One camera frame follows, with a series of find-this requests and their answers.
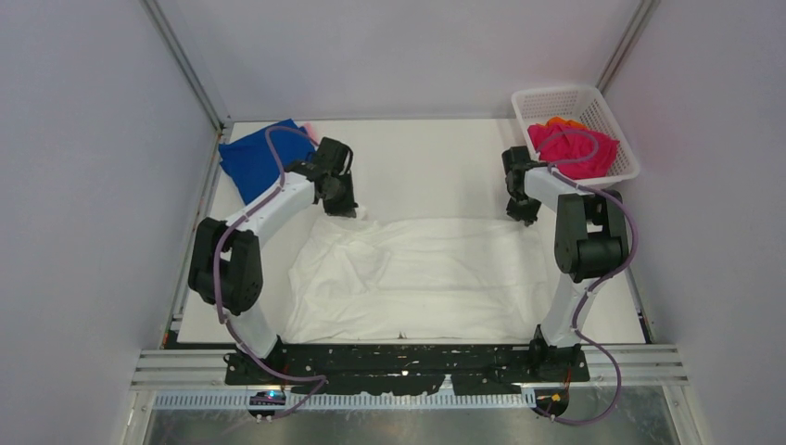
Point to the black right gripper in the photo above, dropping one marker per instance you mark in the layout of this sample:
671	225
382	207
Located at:
529	216

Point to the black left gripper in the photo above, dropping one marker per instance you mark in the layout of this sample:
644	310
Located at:
348	207

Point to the white t shirt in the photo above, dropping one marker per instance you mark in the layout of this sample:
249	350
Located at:
469	280

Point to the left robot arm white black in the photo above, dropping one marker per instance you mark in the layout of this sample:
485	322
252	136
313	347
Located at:
226	268

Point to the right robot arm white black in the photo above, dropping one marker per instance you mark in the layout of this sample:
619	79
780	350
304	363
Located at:
590	245

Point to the magenta t shirt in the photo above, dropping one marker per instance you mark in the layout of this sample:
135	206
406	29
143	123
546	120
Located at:
577	154

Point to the folded pink t shirt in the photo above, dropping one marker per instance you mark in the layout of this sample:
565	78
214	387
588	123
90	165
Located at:
308	129

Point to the white plastic laundry basket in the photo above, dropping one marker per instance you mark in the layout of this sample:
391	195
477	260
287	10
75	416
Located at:
579	103

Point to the orange t shirt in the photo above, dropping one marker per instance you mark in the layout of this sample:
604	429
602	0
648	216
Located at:
559	121

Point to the folded blue t shirt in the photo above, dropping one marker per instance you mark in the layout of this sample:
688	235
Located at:
250	164

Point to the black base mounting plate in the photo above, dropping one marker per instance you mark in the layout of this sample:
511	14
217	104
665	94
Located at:
408	369

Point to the aluminium frame rails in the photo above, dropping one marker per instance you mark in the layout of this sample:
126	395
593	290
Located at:
655	405

